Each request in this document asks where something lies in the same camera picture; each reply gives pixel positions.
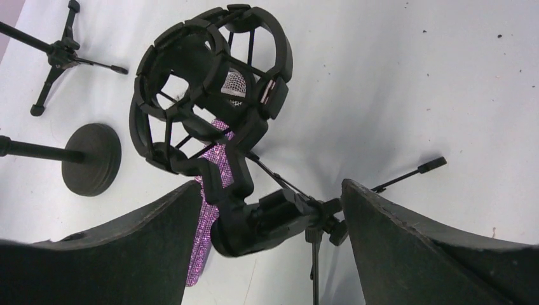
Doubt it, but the round base mic stand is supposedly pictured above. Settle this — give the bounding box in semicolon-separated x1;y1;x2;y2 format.
1;123;122;197

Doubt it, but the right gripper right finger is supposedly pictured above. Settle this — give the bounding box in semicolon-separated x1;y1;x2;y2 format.
341;179;538;304

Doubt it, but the black tripod mic stand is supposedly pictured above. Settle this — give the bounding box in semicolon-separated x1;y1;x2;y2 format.
1;0;128;117

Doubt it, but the purple glitter microphone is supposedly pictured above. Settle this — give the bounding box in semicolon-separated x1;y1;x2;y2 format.
185;67;249;288

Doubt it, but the shock mount tripod stand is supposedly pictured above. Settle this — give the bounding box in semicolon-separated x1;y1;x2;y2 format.
128;3;448;305

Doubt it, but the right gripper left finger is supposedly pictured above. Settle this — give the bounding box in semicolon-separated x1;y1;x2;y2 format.
1;181;201;304

